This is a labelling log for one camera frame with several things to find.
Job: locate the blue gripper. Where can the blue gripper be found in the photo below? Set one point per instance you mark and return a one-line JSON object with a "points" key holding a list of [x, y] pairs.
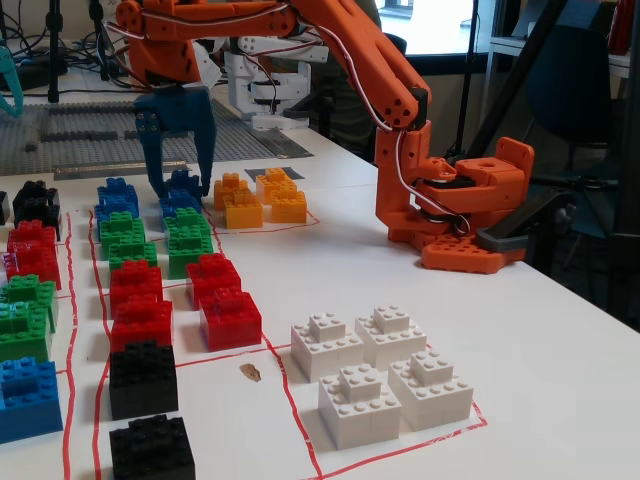
{"points": [[177, 107]]}

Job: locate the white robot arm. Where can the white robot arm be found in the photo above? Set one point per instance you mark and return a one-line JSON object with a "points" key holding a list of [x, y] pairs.
{"points": [[280, 85]]}

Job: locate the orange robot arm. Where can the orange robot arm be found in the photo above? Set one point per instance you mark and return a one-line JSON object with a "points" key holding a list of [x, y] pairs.
{"points": [[370, 65]]}

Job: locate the short grey brick row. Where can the short grey brick row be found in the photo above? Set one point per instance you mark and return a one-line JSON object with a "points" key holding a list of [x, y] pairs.
{"points": [[130, 134]]}

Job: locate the yellow lego stack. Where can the yellow lego stack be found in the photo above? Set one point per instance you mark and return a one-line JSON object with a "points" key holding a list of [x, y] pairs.
{"points": [[289, 207], [275, 180], [227, 187], [243, 215]]}

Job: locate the long grey tape strip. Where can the long grey tape strip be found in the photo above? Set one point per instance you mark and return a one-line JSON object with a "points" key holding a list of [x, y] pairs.
{"points": [[110, 170]]}

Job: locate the green lego stack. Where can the green lego stack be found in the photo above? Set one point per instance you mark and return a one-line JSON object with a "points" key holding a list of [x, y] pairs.
{"points": [[192, 257], [30, 295], [132, 255], [25, 340], [186, 222], [122, 227]]}

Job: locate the long grey brick row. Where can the long grey brick row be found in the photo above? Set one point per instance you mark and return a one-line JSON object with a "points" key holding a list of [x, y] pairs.
{"points": [[90, 110]]}

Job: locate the grey lego baseplate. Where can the grey lego baseplate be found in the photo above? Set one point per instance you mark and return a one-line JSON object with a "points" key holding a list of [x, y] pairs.
{"points": [[75, 152]]}

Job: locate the wide grey tape strip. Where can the wide grey tape strip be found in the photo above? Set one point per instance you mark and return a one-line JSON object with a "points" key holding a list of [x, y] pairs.
{"points": [[285, 145]]}

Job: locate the black stand pole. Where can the black stand pole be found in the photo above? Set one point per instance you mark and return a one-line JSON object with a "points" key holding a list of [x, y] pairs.
{"points": [[53, 50], [104, 65]]}

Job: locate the red lego stack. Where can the red lego stack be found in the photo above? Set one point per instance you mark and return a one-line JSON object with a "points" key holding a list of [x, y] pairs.
{"points": [[35, 267], [142, 325], [135, 280], [230, 322], [30, 235], [212, 275]]}

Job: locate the small grey brick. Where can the small grey brick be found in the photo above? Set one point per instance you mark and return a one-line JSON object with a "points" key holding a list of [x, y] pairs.
{"points": [[31, 146]]}

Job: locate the black lego stack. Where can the black lego stack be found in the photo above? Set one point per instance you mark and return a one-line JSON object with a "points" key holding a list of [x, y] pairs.
{"points": [[142, 380], [150, 450], [36, 207]]}

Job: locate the black box device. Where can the black box device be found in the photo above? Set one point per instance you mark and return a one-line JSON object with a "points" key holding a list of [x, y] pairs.
{"points": [[30, 77]]}

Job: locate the person in green shirt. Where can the person in green shirt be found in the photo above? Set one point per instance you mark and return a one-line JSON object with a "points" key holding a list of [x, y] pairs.
{"points": [[345, 120]]}

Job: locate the teal gripper claw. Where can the teal gripper claw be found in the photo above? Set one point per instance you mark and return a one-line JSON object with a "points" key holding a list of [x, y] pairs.
{"points": [[11, 70]]}

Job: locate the brown paper scrap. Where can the brown paper scrap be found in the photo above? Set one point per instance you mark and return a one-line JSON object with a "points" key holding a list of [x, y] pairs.
{"points": [[250, 372]]}

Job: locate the white lego stack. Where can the white lego stack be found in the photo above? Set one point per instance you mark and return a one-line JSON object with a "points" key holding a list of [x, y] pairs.
{"points": [[435, 395], [390, 335], [320, 345], [360, 415]]}

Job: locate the large blue lego stack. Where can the large blue lego stack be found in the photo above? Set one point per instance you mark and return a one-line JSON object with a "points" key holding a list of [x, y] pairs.
{"points": [[30, 405]]}

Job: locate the grey black table clamp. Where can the grey black table clamp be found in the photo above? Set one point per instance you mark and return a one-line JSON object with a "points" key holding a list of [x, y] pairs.
{"points": [[505, 240]]}

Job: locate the black slanted pole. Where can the black slanted pole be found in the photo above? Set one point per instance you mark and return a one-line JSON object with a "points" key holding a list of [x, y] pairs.
{"points": [[515, 80]]}

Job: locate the dark blue chair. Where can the dark blue chair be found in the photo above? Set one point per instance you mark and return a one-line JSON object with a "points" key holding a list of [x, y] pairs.
{"points": [[570, 85]]}

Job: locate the red object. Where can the red object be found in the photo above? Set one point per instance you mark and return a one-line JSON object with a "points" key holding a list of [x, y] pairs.
{"points": [[620, 30]]}

